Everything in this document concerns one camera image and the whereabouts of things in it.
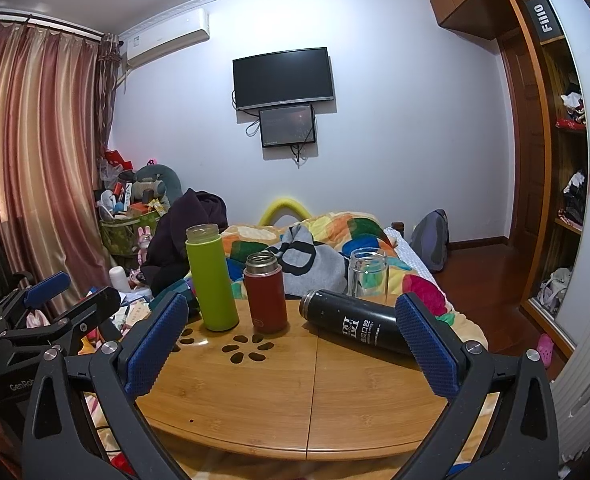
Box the black wall television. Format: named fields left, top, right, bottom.
left=232, top=46, right=337, bottom=112

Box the small black monitor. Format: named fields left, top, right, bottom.
left=258, top=103, right=318, bottom=149

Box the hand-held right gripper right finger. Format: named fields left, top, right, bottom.
left=395, top=291, right=560, bottom=480

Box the dark patterned curtain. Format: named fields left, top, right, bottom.
left=97, top=32, right=124, bottom=171

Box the white bag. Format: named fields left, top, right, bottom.
left=539, top=267, right=574, bottom=316

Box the grey plush toy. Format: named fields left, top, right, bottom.
left=133, top=162, right=185, bottom=207

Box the white air conditioner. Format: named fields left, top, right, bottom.
left=122, top=8, right=210, bottom=69

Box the wooden door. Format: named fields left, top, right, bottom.
left=497, top=27, right=546, bottom=307

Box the red insulated cup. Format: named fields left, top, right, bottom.
left=243, top=252, right=289, bottom=335

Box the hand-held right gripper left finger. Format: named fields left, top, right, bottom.
left=22, top=291, right=190, bottom=480

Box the pink rabbit toy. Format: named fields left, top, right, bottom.
left=137, top=226, right=155, bottom=264

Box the yellow foam arch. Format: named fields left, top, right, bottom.
left=258, top=198, right=312, bottom=226

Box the green insulated cup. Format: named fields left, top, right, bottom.
left=185, top=223, right=240, bottom=332

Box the grey backpack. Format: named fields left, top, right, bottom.
left=410, top=208, right=451, bottom=274

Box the pink slipper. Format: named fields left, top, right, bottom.
left=537, top=332, right=555, bottom=369

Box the pink curtain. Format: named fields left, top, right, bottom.
left=0, top=21, right=104, bottom=311

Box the green storage basket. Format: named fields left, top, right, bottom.
left=99, top=210, right=162, bottom=257

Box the black insulated cup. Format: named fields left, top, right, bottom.
left=299, top=288, right=416, bottom=357

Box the dark purple jacket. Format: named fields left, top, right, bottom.
left=142, top=188, right=230, bottom=297

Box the black monitor cable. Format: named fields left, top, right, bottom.
left=289, top=142, right=312, bottom=169

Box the clear glass cup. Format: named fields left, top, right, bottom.
left=347, top=247, right=389, bottom=304

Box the wooden wardrobe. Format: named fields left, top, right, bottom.
left=495, top=0, right=590, bottom=361

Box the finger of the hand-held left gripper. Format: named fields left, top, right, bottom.
left=42, top=287, right=122, bottom=348
left=19, top=272, right=72, bottom=312

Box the black television cable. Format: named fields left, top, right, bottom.
left=232, top=89, right=262, bottom=137

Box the bamboo folding table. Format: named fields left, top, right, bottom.
left=135, top=294, right=502, bottom=464

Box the colourful patterned blanket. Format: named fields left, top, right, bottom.
left=222, top=212, right=489, bottom=352

